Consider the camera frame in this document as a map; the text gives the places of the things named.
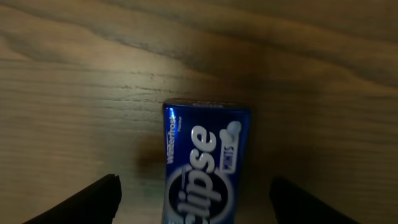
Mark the blue candy pack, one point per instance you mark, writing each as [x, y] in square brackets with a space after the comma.
[202, 161]

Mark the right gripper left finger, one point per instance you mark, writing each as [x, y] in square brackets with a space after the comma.
[93, 202]

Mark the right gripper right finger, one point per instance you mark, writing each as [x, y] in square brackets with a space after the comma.
[298, 205]

